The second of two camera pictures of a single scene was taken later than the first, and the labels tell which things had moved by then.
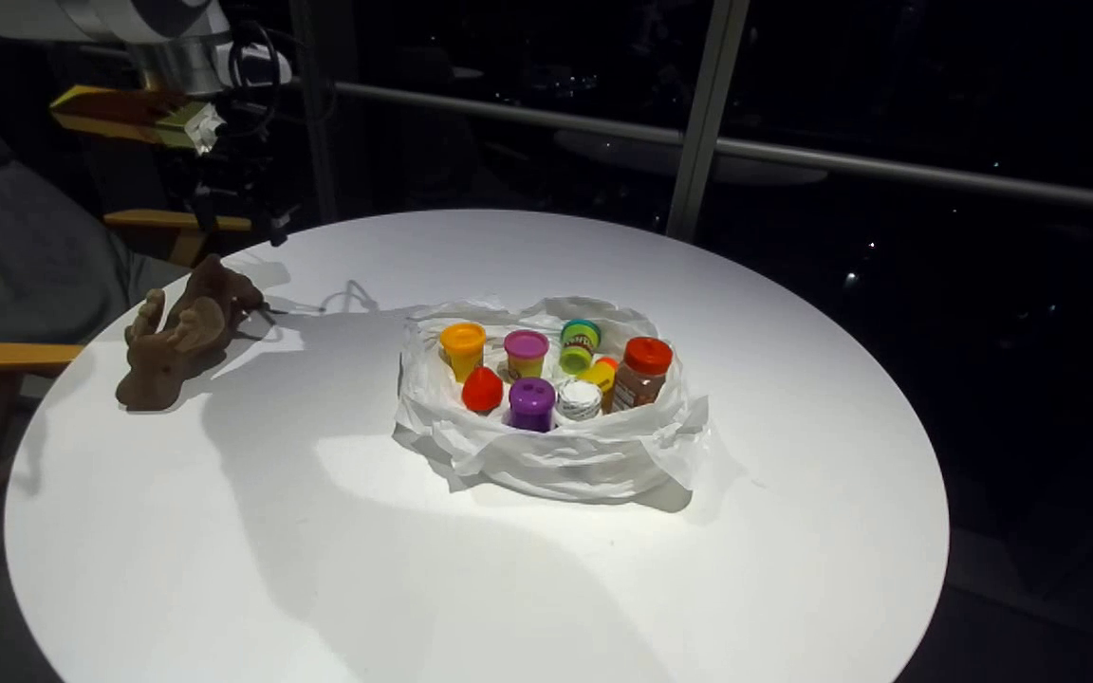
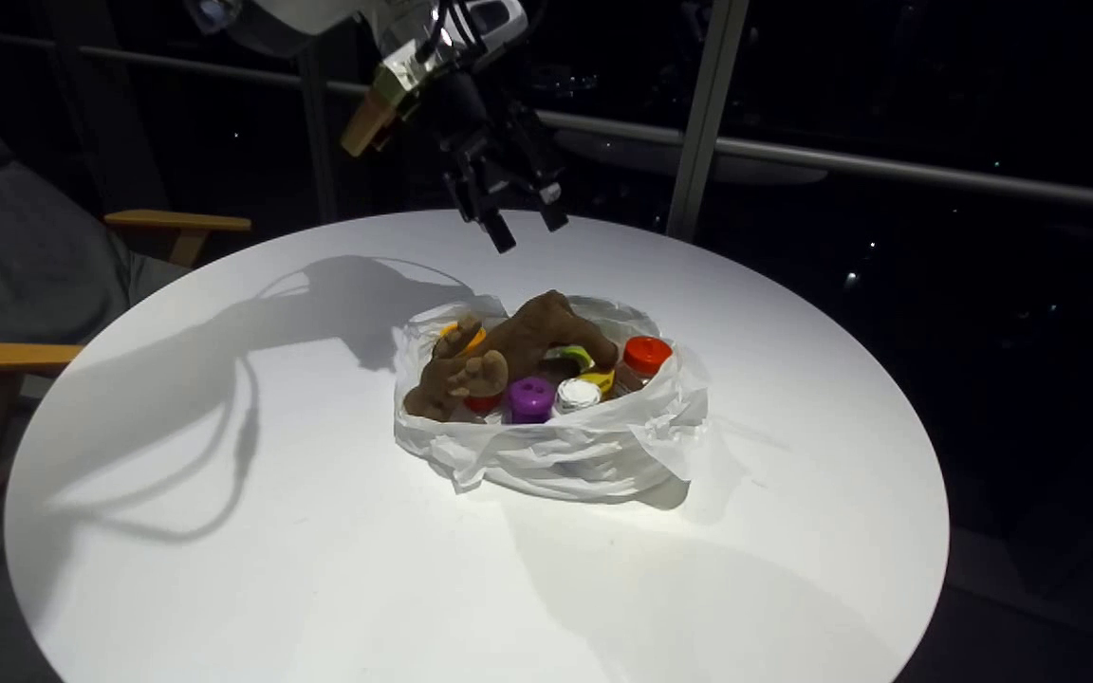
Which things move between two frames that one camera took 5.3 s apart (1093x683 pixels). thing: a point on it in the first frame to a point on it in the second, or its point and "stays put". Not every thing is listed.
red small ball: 483,393 stays put
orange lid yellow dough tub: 461,347 stays put
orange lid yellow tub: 600,370 stays put
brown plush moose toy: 204,323 to 531,341
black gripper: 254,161 to 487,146
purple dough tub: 531,405 stays put
